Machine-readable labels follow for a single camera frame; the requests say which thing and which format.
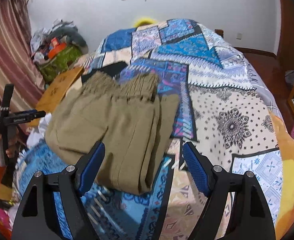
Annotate wooden lap table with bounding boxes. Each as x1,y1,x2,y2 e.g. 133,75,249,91
35,67,84,114

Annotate black folded garment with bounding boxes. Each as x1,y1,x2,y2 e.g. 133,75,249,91
81,61,128,83

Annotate pile of grey clothes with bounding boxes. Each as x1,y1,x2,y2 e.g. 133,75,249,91
30,19,78,53

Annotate person left hand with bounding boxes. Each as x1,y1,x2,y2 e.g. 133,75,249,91
0,127,19,158

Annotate green storage bag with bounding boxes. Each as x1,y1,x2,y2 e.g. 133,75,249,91
37,46,82,83

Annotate pink striped curtain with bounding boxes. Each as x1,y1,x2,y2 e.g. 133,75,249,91
0,0,45,112

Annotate wooden bed post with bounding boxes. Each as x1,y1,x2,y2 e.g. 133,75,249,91
215,29,224,38

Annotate wooden door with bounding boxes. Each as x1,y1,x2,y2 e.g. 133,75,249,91
277,0,294,72

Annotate khaki pants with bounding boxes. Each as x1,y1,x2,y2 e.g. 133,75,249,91
45,72,179,195

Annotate wall power socket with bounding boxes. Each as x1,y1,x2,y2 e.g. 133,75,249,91
236,33,242,40

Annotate blue patchwork bed quilt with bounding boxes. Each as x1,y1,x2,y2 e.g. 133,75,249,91
13,19,294,239

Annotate yellow curved bed rail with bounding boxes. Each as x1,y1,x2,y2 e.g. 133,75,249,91
133,17,157,28

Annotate orange box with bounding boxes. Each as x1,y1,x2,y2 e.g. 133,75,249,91
47,43,67,59

